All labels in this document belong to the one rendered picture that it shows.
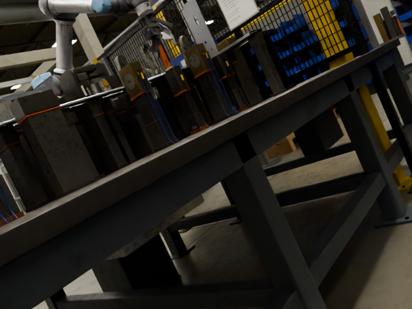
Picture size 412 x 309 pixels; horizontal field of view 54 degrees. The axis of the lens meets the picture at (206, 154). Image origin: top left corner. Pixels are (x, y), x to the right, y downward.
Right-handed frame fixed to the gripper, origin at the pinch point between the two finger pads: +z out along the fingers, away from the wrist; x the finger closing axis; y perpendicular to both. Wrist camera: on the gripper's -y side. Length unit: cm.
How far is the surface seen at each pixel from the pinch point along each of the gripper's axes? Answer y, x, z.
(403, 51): -640, -108, 95
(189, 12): -27.3, -0.1, -16.3
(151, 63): 0.0, -14.6, -0.2
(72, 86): 45.5, -18.2, -1.9
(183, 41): 6.9, 18.1, 2.3
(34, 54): -269, -613, -219
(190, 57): 8.9, 19.4, 10.1
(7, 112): 79, -11, 2
